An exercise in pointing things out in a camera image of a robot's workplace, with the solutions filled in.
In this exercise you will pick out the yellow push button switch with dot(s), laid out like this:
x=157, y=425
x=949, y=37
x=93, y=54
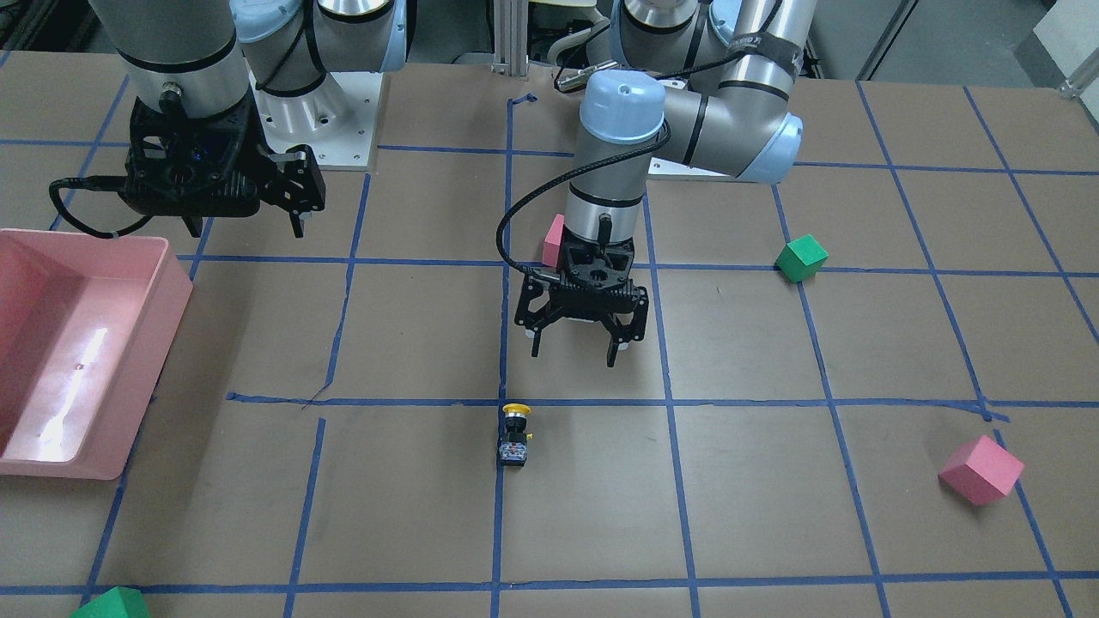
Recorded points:
x=512, y=444

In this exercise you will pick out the green cube far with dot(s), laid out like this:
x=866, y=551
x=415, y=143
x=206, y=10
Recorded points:
x=118, y=602

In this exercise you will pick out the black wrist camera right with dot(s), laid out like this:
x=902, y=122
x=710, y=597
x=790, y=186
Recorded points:
x=178, y=166

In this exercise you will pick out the green cube centre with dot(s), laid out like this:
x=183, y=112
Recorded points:
x=801, y=258

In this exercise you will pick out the aluminium frame post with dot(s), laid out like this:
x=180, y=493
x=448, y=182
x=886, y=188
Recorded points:
x=510, y=22

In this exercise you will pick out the pink cube near centre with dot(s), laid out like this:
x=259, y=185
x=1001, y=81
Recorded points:
x=552, y=242

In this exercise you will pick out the pink cube front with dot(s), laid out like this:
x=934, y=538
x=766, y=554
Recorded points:
x=981, y=471

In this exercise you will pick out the brown paper table cover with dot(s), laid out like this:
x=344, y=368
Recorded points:
x=323, y=441

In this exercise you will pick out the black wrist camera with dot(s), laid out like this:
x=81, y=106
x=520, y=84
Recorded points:
x=178, y=166
x=598, y=265

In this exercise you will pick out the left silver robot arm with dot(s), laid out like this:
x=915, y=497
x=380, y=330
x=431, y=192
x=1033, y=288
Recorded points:
x=705, y=84

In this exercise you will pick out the green cube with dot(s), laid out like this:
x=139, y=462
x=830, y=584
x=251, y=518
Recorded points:
x=801, y=258
x=118, y=602

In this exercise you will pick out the pink plastic bin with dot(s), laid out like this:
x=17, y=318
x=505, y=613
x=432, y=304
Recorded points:
x=86, y=326

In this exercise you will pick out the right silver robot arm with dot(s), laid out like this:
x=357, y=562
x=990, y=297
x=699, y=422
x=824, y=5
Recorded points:
x=232, y=96

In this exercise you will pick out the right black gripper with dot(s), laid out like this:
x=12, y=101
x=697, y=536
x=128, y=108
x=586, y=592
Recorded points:
x=250, y=131

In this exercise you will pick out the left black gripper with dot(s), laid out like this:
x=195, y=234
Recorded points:
x=531, y=311

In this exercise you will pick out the pink cube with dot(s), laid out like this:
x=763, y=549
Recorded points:
x=552, y=242
x=981, y=471

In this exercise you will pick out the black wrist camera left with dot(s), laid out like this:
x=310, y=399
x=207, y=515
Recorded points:
x=598, y=265

